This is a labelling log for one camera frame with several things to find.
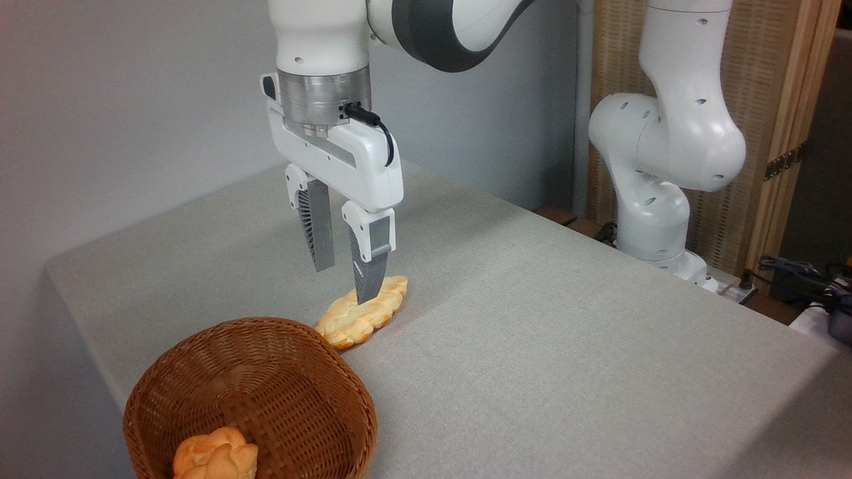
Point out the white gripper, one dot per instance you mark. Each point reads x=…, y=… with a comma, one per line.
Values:
x=346, y=159

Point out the small knotted bread roll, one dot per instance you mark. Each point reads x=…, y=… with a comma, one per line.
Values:
x=216, y=456

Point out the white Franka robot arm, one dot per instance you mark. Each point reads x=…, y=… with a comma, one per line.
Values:
x=679, y=133

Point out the long braided bread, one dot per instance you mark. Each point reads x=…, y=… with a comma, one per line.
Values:
x=353, y=319

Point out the brown wicker basket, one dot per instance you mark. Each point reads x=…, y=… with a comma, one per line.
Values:
x=286, y=392

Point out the brown wooden block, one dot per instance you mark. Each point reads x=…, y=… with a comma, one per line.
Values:
x=556, y=214

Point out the metal screen hinge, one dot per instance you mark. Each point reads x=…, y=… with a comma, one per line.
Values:
x=784, y=163

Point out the wooden rattan folding screen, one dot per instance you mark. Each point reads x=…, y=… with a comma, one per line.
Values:
x=759, y=66

